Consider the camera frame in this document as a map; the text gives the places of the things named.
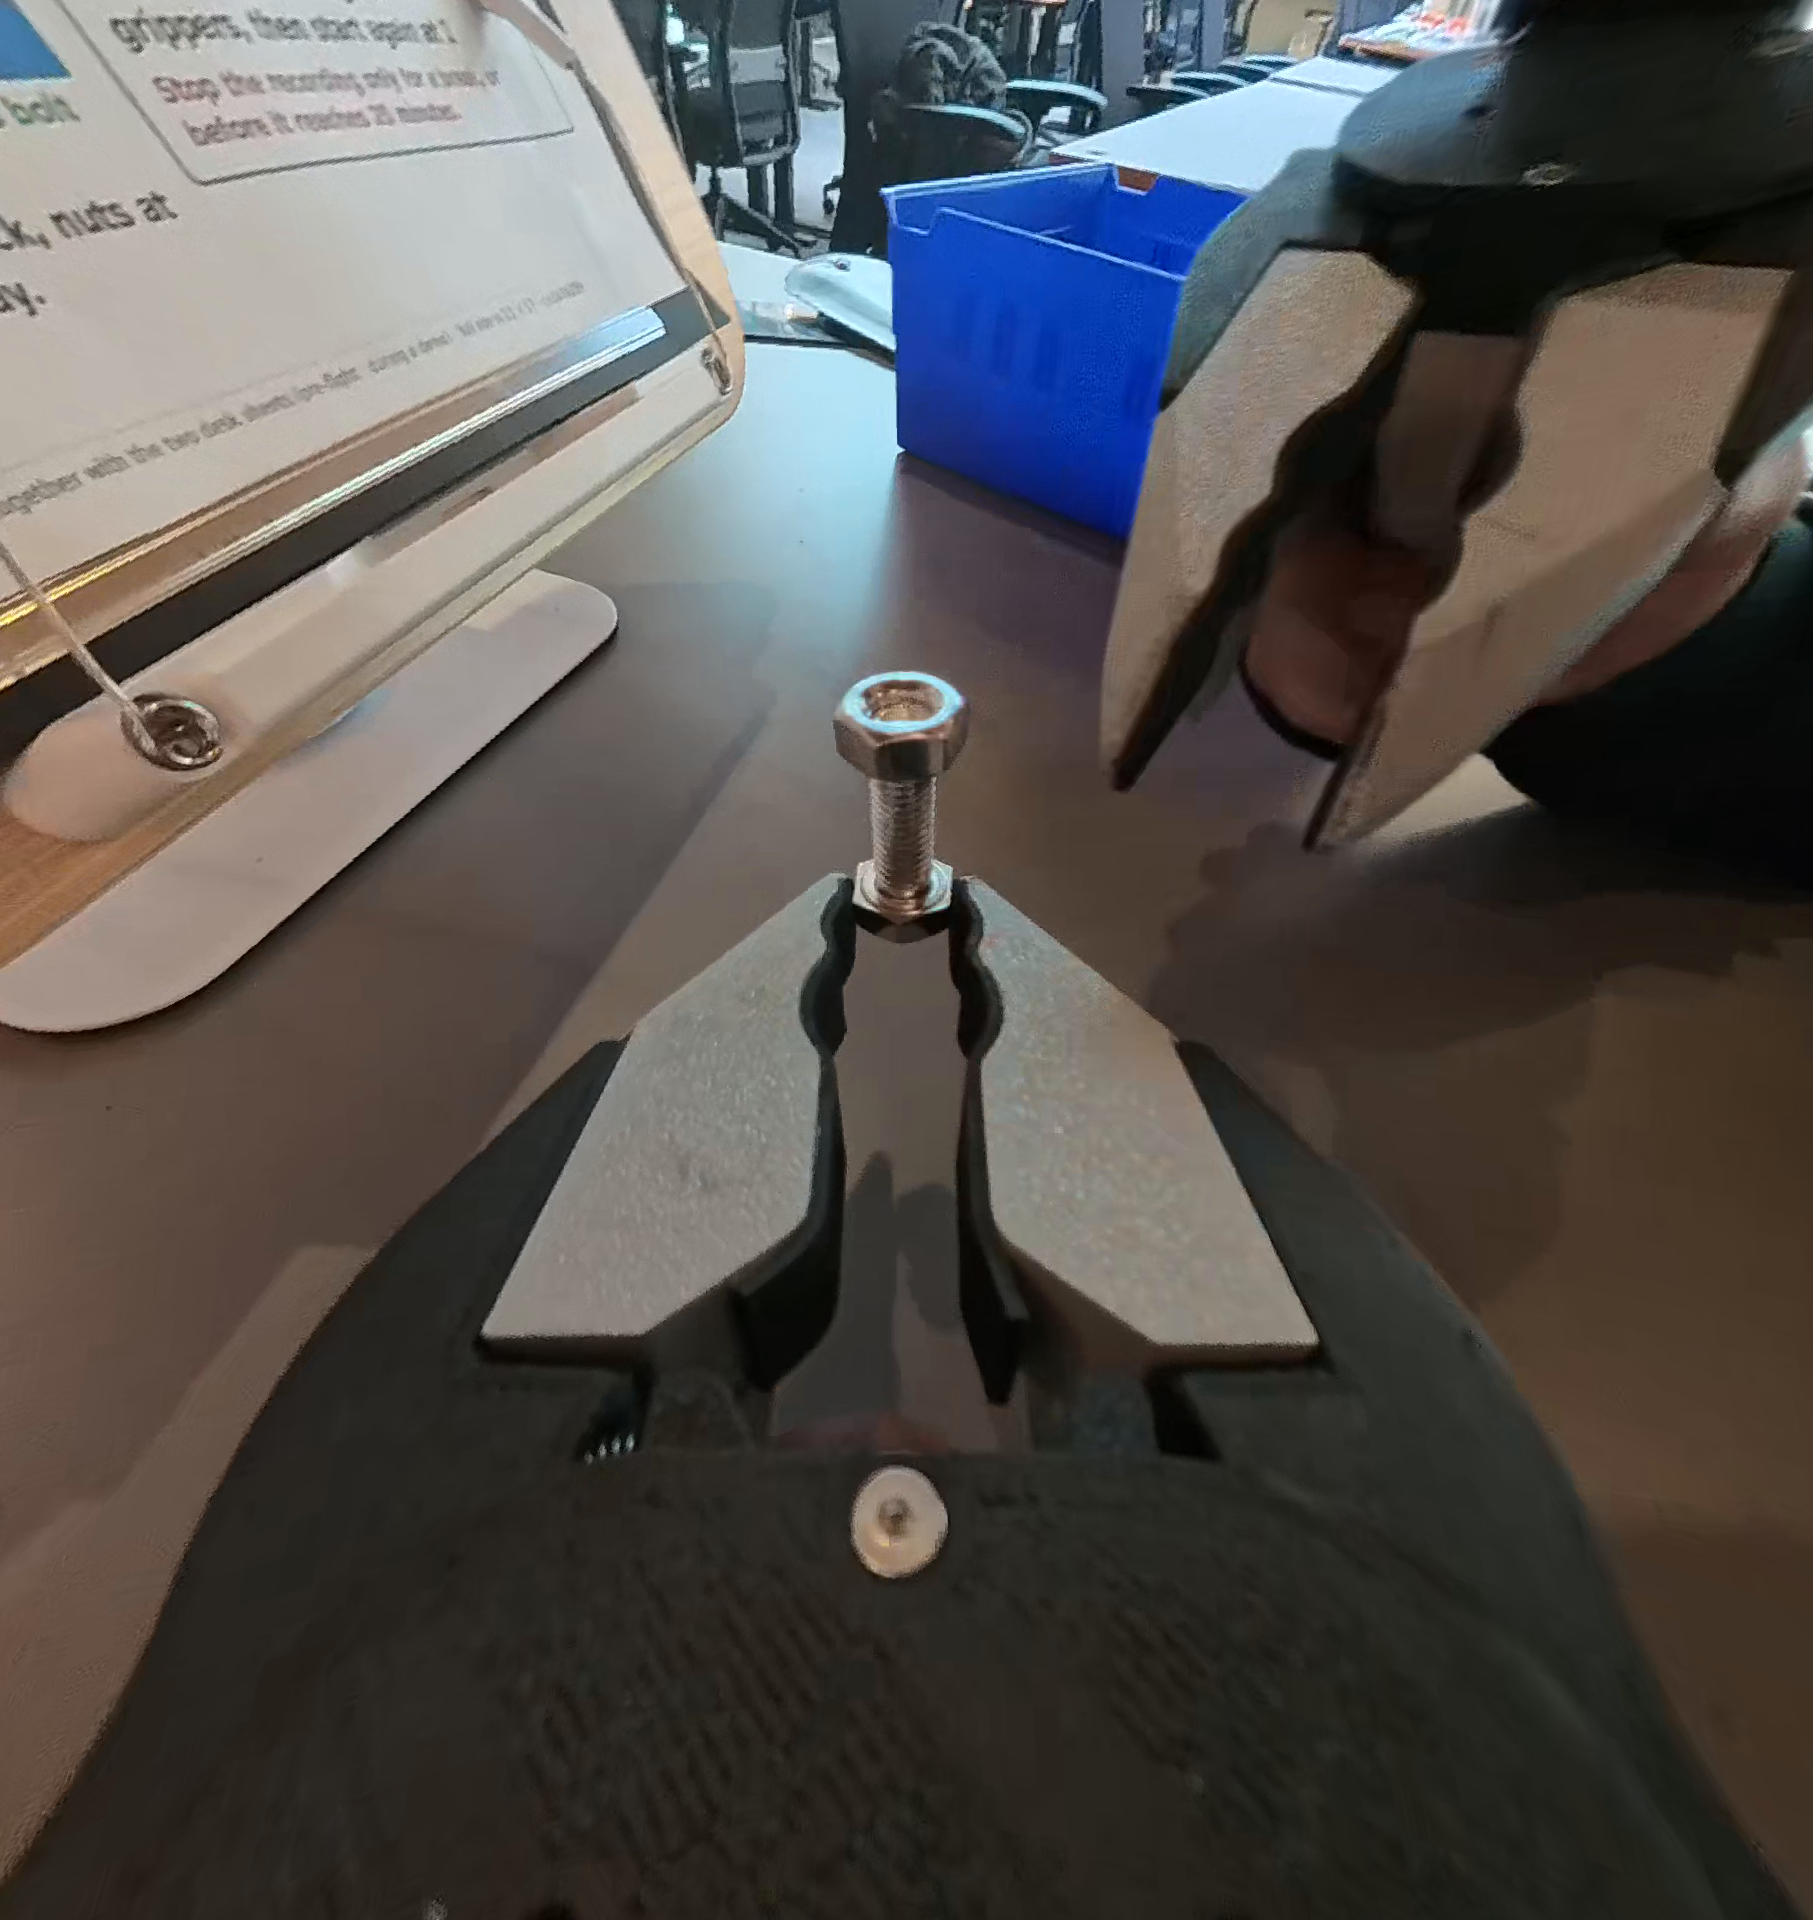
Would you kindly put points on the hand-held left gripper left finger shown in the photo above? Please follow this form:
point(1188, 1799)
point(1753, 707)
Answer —
point(668, 1186)

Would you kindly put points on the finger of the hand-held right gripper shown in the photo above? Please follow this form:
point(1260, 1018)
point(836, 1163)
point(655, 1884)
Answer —
point(1625, 481)
point(1221, 435)

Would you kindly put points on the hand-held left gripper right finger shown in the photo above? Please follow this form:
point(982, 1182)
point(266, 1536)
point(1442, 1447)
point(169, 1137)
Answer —
point(1130, 1186)

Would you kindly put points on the steel bolt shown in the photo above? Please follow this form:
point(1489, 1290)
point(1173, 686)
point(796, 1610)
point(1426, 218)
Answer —
point(902, 826)

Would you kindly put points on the steel hex nut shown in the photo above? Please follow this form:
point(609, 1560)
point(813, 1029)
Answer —
point(855, 736)

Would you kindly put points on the person's right forearm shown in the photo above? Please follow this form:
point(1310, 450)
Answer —
point(1747, 720)

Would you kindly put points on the person's right hand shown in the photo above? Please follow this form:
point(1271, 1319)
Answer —
point(1342, 630)

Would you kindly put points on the blue plastic bin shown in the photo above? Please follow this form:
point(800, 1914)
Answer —
point(1026, 374)

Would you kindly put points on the white table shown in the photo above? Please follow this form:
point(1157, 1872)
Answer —
point(1238, 121)

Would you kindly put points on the pale rounded object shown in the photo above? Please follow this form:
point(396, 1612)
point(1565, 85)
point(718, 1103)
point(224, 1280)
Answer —
point(847, 299)

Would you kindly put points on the wooden document stand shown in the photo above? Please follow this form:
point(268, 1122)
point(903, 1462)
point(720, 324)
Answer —
point(323, 812)

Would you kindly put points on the black office chair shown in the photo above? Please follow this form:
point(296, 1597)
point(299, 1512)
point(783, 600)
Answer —
point(758, 105)

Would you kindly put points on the printed instruction sheet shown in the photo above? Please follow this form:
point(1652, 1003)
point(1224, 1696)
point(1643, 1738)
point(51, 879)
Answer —
point(323, 299)

